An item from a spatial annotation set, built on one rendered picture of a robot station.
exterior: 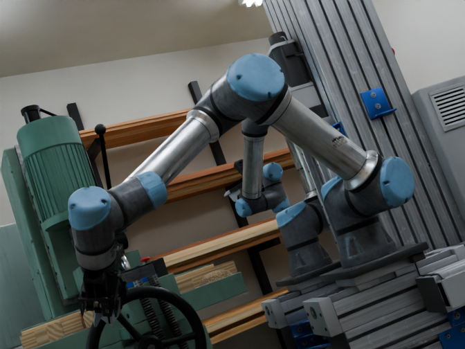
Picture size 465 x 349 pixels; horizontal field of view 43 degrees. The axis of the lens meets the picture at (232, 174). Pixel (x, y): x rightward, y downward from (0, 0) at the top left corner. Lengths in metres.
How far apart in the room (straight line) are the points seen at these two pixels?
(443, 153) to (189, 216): 2.88
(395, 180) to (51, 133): 0.96
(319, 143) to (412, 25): 3.65
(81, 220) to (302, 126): 0.56
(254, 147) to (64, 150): 0.72
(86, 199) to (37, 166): 0.71
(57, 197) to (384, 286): 0.92
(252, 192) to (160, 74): 2.68
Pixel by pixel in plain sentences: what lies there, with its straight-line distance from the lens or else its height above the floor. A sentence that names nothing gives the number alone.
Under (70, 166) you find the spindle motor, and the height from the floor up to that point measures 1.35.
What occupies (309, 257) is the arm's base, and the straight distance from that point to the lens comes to 2.00.
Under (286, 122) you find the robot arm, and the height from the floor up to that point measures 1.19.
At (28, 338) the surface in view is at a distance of 1.74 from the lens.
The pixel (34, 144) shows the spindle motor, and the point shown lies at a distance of 1.78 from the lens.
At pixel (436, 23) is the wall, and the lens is 4.82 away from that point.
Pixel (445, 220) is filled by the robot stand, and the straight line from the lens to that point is 1.86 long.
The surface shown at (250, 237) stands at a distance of 3.99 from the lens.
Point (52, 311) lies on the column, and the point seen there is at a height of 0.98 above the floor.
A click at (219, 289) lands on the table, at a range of 1.71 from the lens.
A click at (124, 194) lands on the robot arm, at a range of 1.11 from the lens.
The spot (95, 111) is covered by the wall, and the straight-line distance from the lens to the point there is 4.50.
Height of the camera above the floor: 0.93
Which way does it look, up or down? 8 degrees up
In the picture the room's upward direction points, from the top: 20 degrees counter-clockwise
